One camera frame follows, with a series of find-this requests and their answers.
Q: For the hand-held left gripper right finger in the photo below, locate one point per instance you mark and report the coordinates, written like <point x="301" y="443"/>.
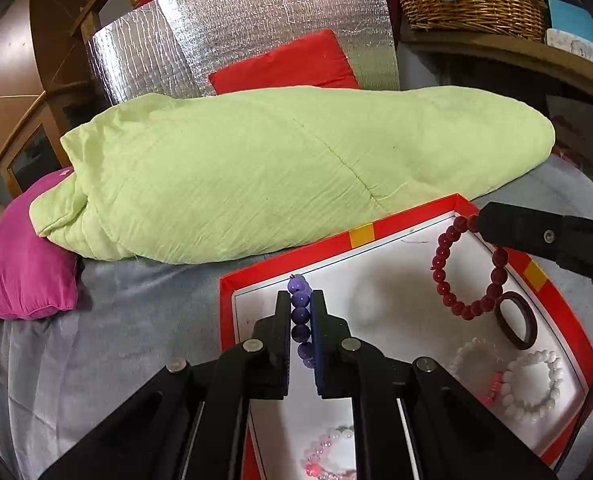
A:
<point x="321" y="355"/>

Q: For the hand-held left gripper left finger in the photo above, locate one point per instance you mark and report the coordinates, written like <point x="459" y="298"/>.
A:
<point x="279" y="340"/>

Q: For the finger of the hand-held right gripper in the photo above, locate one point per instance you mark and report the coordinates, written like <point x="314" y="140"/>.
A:
<point x="526" y="232"/>

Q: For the red cardboard box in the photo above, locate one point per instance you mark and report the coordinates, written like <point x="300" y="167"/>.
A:
<point x="281" y="272"/>

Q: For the dark red bangle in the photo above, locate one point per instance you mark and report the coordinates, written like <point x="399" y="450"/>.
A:
<point x="502" y="322"/>

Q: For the light green quilt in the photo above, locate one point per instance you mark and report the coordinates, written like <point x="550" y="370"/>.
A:
<point x="276" y="175"/>

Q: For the wooden shelf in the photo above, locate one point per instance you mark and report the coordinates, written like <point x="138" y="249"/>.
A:
<point x="501" y="52"/>

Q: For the blue cardboard box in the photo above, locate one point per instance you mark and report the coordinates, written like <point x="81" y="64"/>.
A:
<point x="576" y="20"/>

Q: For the magenta pillow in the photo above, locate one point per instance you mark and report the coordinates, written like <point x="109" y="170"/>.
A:
<point x="21" y="260"/>

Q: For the red cushion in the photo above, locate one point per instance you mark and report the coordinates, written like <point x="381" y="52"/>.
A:
<point x="286" y="65"/>

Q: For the silver foil mat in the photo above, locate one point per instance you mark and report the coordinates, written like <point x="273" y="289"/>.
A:
<point x="176" y="45"/>

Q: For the wooden cabinet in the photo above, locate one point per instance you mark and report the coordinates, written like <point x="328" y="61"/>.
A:
<point x="21" y="70"/>

